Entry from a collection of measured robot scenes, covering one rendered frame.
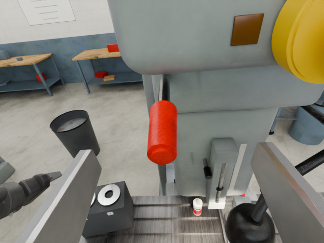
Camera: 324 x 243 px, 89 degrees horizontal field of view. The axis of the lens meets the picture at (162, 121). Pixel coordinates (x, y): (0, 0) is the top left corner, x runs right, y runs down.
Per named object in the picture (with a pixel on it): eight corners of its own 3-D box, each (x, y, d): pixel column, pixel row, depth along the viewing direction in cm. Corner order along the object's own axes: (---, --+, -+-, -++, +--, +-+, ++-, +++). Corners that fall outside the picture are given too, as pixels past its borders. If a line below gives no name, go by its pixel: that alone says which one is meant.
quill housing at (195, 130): (249, 199, 46) (294, 98, 27) (175, 200, 48) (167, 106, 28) (229, 148, 61) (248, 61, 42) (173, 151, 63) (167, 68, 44)
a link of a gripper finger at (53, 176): (61, 177, 61) (48, 182, 55) (57, 170, 61) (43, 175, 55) (65, 175, 61) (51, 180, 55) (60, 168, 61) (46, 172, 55)
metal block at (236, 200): (250, 216, 66) (254, 209, 62) (235, 216, 67) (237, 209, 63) (246, 203, 70) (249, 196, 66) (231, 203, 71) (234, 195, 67)
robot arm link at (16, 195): (30, 212, 55) (-12, 234, 43) (15, 189, 56) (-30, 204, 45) (57, 188, 54) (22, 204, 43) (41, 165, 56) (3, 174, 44)
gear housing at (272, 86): (322, 108, 24) (367, 31, 18) (155, 118, 26) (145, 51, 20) (240, 49, 51) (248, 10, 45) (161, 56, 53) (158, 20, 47)
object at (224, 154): (223, 209, 42) (239, 152, 29) (208, 209, 42) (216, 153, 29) (220, 194, 45) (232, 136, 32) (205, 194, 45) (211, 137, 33)
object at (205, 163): (211, 179, 33) (212, 175, 33) (205, 179, 34) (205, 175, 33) (206, 156, 38) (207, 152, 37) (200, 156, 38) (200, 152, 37)
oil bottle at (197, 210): (202, 215, 76) (203, 204, 69) (193, 216, 76) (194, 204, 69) (200, 207, 79) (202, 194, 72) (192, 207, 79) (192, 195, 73)
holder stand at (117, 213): (133, 227, 74) (123, 205, 63) (84, 238, 73) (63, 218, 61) (133, 201, 84) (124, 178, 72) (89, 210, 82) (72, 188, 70)
